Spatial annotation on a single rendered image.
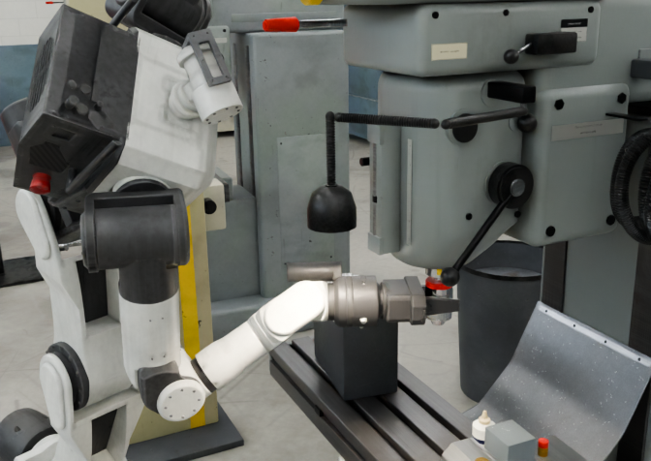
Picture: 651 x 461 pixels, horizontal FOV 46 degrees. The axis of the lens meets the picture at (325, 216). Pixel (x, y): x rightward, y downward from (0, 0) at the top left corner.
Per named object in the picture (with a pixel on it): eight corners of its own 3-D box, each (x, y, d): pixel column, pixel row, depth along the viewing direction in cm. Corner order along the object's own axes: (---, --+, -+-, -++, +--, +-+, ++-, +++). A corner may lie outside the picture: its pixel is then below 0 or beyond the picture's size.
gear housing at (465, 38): (419, 78, 106) (420, 4, 103) (340, 65, 127) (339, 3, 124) (602, 65, 119) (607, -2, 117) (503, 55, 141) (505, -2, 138)
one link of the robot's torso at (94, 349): (43, 405, 159) (3, 185, 148) (115, 374, 171) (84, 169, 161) (80, 425, 149) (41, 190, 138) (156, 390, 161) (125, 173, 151)
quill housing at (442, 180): (428, 286, 118) (432, 76, 109) (364, 248, 136) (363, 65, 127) (526, 265, 126) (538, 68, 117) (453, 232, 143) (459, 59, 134)
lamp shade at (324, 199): (298, 229, 110) (296, 187, 109) (322, 216, 116) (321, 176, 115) (343, 235, 107) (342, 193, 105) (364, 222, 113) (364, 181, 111)
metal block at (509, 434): (506, 480, 117) (508, 445, 116) (483, 459, 123) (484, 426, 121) (534, 472, 119) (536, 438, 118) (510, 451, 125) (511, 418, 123)
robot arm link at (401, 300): (427, 289, 125) (355, 290, 125) (425, 342, 128) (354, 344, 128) (416, 262, 137) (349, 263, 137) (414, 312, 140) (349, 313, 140)
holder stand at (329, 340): (343, 402, 157) (342, 312, 151) (314, 355, 177) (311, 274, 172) (398, 392, 160) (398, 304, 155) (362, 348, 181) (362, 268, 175)
